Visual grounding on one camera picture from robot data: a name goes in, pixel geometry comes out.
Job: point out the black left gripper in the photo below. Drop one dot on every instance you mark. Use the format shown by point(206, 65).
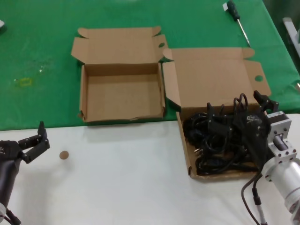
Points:
point(9, 159)

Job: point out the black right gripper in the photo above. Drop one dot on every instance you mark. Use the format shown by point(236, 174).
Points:
point(255, 133)

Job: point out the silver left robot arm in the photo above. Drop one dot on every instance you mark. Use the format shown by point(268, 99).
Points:
point(2, 209)

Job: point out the open brown cardboard box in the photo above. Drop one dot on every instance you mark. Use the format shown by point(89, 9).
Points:
point(122, 93)
point(211, 75)

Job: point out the round brown cardboard disc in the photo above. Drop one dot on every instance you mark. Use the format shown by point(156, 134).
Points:
point(64, 155)

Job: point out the small white object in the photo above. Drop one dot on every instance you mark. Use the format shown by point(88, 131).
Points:
point(298, 85)

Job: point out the green table cloth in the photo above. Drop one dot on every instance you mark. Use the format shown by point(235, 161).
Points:
point(47, 58)

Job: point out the grey aluminium profile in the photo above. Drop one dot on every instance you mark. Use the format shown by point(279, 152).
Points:
point(290, 29)

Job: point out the small grey white tag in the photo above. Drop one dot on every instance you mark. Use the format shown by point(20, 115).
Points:
point(225, 6)

